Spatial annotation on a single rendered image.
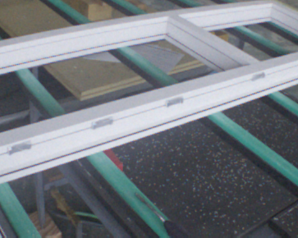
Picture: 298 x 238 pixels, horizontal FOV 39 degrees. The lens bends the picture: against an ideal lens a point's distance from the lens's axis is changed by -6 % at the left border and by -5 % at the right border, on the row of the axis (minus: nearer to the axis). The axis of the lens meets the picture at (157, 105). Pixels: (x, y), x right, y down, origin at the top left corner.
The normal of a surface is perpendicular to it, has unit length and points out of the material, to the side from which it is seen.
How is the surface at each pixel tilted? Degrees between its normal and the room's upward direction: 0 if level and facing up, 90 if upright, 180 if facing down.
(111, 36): 90
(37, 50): 90
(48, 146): 90
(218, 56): 90
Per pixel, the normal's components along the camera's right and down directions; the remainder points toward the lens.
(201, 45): -0.79, 0.24
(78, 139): 0.59, 0.48
